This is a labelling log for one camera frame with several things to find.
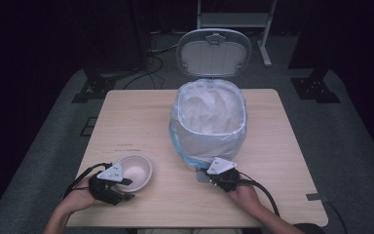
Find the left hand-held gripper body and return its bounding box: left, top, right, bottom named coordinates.
left=88, top=162, right=129, bottom=207

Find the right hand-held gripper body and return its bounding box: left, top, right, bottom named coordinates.
left=206, top=156, right=242, bottom=193

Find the white disposable bowl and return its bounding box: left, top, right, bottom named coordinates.
left=115, top=154, right=154, bottom=193

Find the translucent white trash bag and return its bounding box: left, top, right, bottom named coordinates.
left=168, top=77, right=248, bottom=170

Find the grey white pedal trash can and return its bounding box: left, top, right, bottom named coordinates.
left=168, top=28, right=252, bottom=183

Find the person's left hand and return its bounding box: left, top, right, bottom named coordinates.
left=63, top=176, right=103, bottom=213

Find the person's right hand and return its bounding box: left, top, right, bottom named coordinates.
left=228, top=182, right=263, bottom=213

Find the dark floor outlet plate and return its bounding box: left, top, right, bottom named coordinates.
left=79, top=116, right=99, bottom=137

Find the grey tape strip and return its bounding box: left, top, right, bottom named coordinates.
left=306, top=192, right=329, bottom=203

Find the black stand base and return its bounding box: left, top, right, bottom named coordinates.
left=290, top=76, right=341, bottom=104
left=71, top=68, right=119, bottom=104

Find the white metal stand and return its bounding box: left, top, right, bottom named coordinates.
left=195, top=0, right=279, bottom=68

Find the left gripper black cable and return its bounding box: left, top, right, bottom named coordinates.
left=61, top=162, right=113, bottom=200

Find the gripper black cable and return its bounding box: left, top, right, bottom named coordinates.
left=238, top=178, right=281, bottom=217
left=61, top=162, right=113, bottom=200

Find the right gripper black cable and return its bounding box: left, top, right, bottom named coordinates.
left=238, top=178, right=281, bottom=217

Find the black floor cable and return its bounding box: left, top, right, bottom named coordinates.
left=122, top=48, right=179, bottom=91

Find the thin black cable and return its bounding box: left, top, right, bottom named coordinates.
left=324, top=200, right=349, bottom=234

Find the grey floor cable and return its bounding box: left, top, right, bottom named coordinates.
left=149, top=32, right=184, bottom=55

